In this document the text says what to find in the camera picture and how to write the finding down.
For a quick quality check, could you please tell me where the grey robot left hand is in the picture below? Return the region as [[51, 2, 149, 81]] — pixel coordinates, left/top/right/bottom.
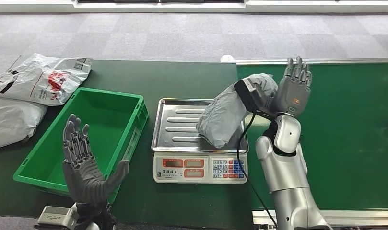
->
[[61, 114, 130, 206]]

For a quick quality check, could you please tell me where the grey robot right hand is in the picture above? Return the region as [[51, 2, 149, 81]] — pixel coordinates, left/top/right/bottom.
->
[[271, 56, 313, 118]]

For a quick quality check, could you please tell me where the grey plastic mailer package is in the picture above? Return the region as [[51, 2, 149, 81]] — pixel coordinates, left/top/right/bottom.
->
[[196, 73, 279, 150]]

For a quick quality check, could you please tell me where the green conveyor belt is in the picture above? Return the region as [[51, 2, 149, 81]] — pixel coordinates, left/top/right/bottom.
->
[[236, 62, 388, 211]]

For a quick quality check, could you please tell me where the green plastic crate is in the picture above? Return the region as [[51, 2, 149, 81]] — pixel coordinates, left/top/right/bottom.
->
[[12, 87, 150, 205]]

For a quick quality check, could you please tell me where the plain white mailer bag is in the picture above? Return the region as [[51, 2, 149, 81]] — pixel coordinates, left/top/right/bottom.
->
[[0, 96, 48, 151]]

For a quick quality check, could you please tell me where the digital scale with steel tray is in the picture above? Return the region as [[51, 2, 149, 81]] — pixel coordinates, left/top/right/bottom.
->
[[151, 97, 249, 184]]

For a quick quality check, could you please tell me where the white mailer bag, red print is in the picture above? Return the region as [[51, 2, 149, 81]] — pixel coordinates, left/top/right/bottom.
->
[[0, 52, 94, 107]]

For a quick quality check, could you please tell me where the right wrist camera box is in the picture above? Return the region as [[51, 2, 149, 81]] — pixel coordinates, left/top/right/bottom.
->
[[234, 78, 274, 115]]

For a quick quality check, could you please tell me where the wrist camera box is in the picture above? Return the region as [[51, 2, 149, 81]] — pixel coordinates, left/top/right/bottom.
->
[[234, 78, 274, 115], [37, 206, 80, 230]]

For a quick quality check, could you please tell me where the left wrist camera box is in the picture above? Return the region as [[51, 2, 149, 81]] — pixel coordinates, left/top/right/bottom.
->
[[37, 206, 80, 230]]

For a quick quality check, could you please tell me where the silver conveyor side rail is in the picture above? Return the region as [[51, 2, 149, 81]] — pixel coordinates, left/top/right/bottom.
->
[[252, 209, 388, 228], [233, 57, 388, 66]]

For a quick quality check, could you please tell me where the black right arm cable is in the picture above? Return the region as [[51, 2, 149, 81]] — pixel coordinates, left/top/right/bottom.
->
[[236, 112, 279, 229]]

